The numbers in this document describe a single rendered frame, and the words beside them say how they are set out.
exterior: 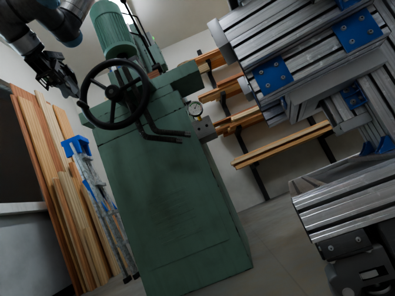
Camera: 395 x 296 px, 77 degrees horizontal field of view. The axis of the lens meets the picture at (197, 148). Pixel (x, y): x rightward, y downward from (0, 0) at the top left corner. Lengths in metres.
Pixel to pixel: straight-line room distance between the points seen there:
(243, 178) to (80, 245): 2.12
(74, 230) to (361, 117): 2.19
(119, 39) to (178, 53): 2.71
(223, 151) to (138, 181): 2.52
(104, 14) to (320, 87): 1.18
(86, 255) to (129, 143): 1.48
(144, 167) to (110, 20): 0.84
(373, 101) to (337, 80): 0.13
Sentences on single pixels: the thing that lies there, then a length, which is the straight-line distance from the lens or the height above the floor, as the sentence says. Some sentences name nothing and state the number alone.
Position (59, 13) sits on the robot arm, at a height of 0.96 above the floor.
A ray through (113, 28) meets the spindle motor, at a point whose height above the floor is 1.31.
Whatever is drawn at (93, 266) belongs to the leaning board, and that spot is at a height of 0.17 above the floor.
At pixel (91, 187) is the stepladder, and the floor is 0.72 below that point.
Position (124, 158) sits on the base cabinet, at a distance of 1.15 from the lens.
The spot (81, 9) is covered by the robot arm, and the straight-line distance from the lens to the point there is 0.99.
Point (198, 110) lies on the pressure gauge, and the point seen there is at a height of 0.65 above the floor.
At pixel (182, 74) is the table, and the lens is 1.17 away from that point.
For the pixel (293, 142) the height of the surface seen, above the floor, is 0.53.
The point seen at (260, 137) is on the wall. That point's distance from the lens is 3.62.
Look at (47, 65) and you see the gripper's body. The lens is 0.94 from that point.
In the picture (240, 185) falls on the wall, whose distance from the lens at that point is 3.50.
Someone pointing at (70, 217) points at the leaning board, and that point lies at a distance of 2.48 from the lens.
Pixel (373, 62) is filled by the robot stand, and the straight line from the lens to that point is 0.90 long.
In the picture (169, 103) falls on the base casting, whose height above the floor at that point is 0.75.
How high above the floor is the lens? 0.30
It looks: 12 degrees up
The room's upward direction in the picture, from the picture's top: 23 degrees counter-clockwise
